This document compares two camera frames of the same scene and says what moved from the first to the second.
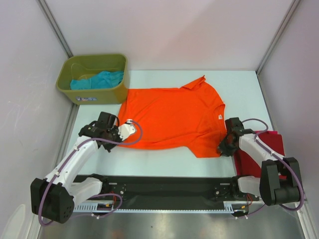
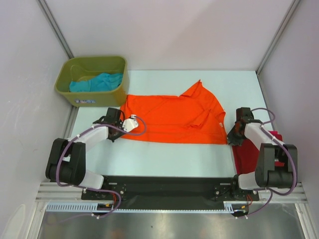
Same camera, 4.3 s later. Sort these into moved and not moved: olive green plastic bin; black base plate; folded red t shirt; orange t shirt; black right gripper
Moved: black right gripper; orange t shirt
Not moved: black base plate; folded red t shirt; olive green plastic bin
